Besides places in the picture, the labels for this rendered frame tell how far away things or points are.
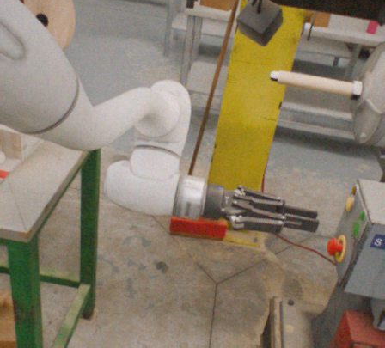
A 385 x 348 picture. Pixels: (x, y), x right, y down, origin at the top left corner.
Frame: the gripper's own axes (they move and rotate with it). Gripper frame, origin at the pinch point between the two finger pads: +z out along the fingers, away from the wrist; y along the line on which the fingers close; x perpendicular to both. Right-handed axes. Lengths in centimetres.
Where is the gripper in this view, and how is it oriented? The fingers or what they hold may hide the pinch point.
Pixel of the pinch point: (300, 218)
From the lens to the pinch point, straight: 97.9
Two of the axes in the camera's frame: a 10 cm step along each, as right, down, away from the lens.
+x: 1.3, -8.4, -5.2
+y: -1.4, 5.0, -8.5
